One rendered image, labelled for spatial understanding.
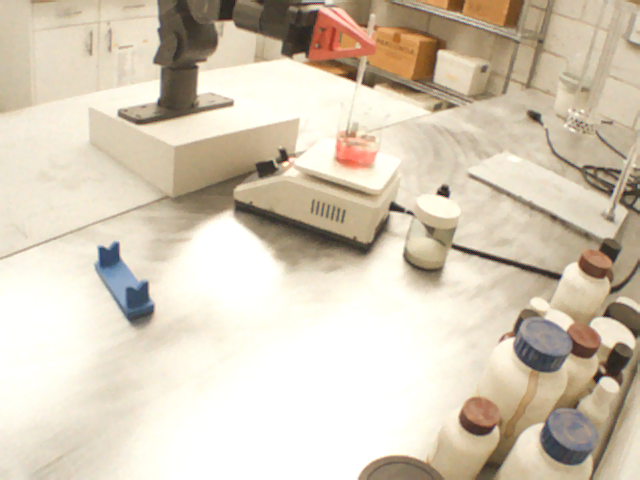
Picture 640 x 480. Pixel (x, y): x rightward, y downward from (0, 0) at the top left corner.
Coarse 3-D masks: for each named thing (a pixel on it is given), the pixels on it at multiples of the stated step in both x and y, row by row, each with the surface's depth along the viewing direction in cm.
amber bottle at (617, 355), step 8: (616, 344) 48; (624, 344) 48; (616, 352) 47; (624, 352) 47; (632, 352) 47; (608, 360) 48; (616, 360) 47; (624, 360) 47; (600, 368) 49; (608, 368) 48; (616, 368) 48; (624, 368) 48; (600, 376) 49; (608, 376) 48; (616, 376) 48; (592, 384) 49; (584, 392) 50; (592, 392) 49
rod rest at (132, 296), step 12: (108, 252) 59; (96, 264) 59; (108, 264) 59; (120, 264) 60; (108, 276) 58; (120, 276) 58; (132, 276) 58; (108, 288) 57; (120, 288) 56; (132, 288) 53; (144, 288) 54; (120, 300) 55; (132, 300) 54; (144, 300) 55; (132, 312) 54; (144, 312) 55
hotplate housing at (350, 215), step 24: (240, 192) 75; (264, 192) 73; (288, 192) 72; (312, 192) 71; (336, 192) 70; (360, 192) 70; (384, 192) 72; (288, 216) 74; (312, 216) 72; (336, 216) 71; (360, 216) 70; (384, 216) 76; (360, 240) 71
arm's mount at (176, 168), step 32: (96, 128) 85; (128, 128) 78; (160, 128) 77; (192, 128) 79; (224, 128) 80; (256, 128) 83; (288, 128) 89; (128, 160) 81; (160, 160) 75; (192, 160) 75; (224, 160) 81; (256, 160) 86
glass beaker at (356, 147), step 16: (352, 112) 67; (368, 112) 72; (384, 112) 70; (352, 128) 68; (368, 128) 68; (384, 128) 70; (336, 144) 71; (352, 144) 69; (368, 144) 69; (336, 160) 72; (352, 160) 70; (368, 160) 71
